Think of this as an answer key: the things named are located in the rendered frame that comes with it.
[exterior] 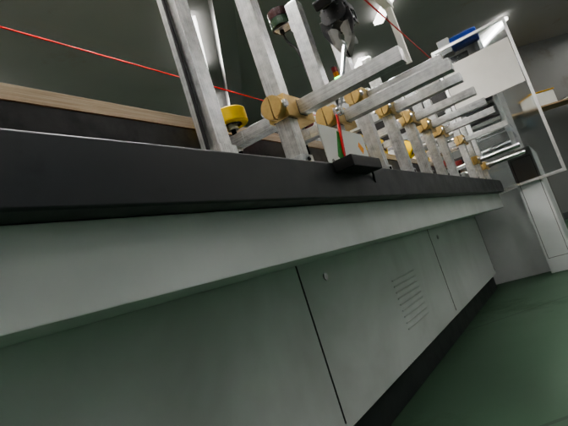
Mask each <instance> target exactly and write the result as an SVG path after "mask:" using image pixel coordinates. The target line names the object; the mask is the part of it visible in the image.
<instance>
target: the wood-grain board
mask: <svg viewBox="0 0 568 426"><path fill-rule="evenodd" d="M0 100H2V101H12V102H18V103H24V104H30V105H35V106H41V107H51V108H57V109H63V110H68V111H74V112H84V113H89V114H95V115H101V116H107V117H117V118H122V119H128V120H134V121H140V122H145V123H155V124H161V125H166V126H173V127H178V128H188V129H194V130H195V127H194V122H193V119H192V118H191V117H185V116H179V115H175V114H171V113H165V112H157V111H152V110H147V109H143V108H138V107H133V106H125V105H120V104H115V103H111V102H106V101H98V100H92V99H88V98H83V97H78V96H70V95H65V94H60V93H56V92H51V91H46V90H38V89H33V88H28V87H24V86H18V85H10V84H5V83H1V82H0ZM261 140H266V141H271V142H277V143H281V140H280V137H279V134H276V133H273V134H270V135H269V136H267V137H265V138H263V139H261ZM308 147H310V148H315V149H322V150H323V149H324V147H323V145H322V142H321V141H317V140H314V141H312V142H310V143H308ZM385 155H386V158H387V160H393V161H397V159H396V155H391V154H386V153H385Z"/></svg>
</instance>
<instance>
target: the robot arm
mask: <svg viewBox="0 0 568 426"><path fill-rule="evenodd" d="M313 6H314V9H315V11H316V12H319V11H320V12H321V13H320V15H319V16H320V17H321V23H320V26H321V30H322V33H323V35H324V37H325V39H326V40H327V41H328V42H329V43H330V44H331V45H332V46H333V47H334V48H335V49H336V50H338V51H339V52H340V53H342V46H343V45H344V43H343V42H342V41H341V34H342V33H343V34H344V36H345V39H344V41H345V42H346V44H347V57H352V55H353V52H354V47H355V45H357V44H358V39H357V37H356V36H355V34H354V30H353V29H354V26H355V22H357V23H358V24H359V22H358V18H357V15H356V13H355V10H354V8H353V6H352V5H351V4H350V3H348V2H347V1H346V0H316V1H315V2H313ZM351 11H352V12H351ZM354 14H355V16H354ZM355 17H356V18H355Z"/></svg>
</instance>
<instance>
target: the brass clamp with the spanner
mask: <svg viewBox="0 0 568 426"><path fill-rule="evenodd" d="M333 108H336V105H334V104H332V105H330V106H323V107H321V108H320V109H319V110H318V111H317V112H316V114H315V122H316V123H317V124H321V125H325V126H328V127H333V126H335V125H337V121H336V116H335V114H334V112H333ZM339 120H340V125H344V127H345V130H346V131H350V130H352V129H354V128H356V127H357V124H356V122H355V121H353V122H348V121H347V120H346V118H345V115H344V114H343V115H341V116H339Z"/></svg>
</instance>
